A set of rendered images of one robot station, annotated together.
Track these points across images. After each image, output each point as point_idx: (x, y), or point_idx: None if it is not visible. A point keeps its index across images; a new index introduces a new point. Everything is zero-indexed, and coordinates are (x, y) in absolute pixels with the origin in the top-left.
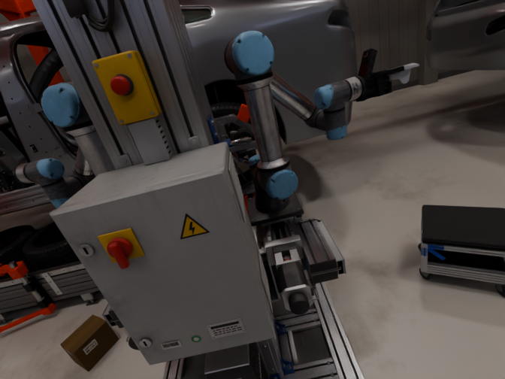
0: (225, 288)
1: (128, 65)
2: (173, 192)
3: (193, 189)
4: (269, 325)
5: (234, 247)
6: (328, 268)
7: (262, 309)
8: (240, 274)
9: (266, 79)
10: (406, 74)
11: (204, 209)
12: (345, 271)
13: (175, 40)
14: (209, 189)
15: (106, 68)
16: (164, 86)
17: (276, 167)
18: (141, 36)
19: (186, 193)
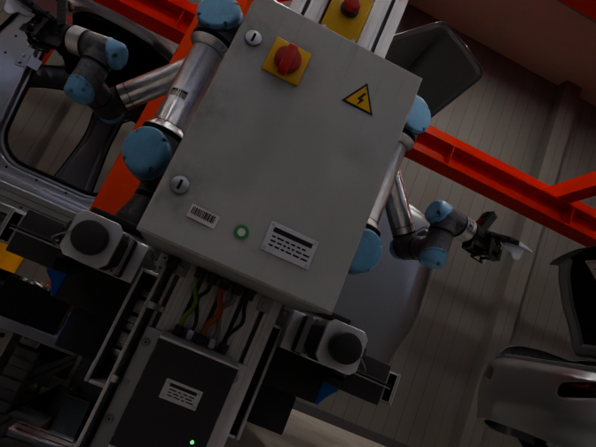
0: (335, 187)
1: (364, 3)
2: (372, 59)
3: (389, 71)
4: (341, 283)
5: (380, 148)
6: (374, 376)
7: (350, 250)
8: (363, 184)
9: (411, 138)
10: (518, 251)
11: (384, 93)
12: (392, 399)
13: (396, 27)
14: (402, 81)
15: None
16: (364, 43)
17: (369, 223)
18: (376, 6)
19: (381, 69)
